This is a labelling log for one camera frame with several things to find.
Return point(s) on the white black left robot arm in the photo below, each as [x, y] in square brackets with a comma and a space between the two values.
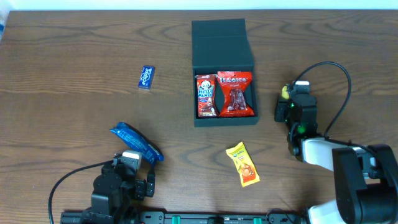
[116, 191]

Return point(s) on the blue cookie packet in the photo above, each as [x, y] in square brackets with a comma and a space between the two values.
[138, 142]

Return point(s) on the yellow Mentos candy bottle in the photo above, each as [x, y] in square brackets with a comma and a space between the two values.
[285, 92]

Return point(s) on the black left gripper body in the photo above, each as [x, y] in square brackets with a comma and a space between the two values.
[140, 188]

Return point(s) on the white blue object at edge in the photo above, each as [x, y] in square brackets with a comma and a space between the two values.
[3, 19]

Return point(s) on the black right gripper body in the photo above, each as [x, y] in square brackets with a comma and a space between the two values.
[280, 109]

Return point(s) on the blue Eclipse mint tin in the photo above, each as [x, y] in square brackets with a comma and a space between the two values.
[146, 77]

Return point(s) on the yellow Julie's peanut butter packet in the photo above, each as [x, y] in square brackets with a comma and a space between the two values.
[244, 165]

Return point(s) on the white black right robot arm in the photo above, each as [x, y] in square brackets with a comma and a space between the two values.
[365, 177]

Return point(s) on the black mounting rail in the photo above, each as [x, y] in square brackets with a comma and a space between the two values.
[184, 218]

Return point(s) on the red Hello Panda box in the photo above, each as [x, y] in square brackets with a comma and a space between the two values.
[206, 85]

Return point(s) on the red Hacks candy bag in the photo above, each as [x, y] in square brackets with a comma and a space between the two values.
[233, 86]

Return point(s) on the dark green gift box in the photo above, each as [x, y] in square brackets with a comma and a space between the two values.
[222, 45]

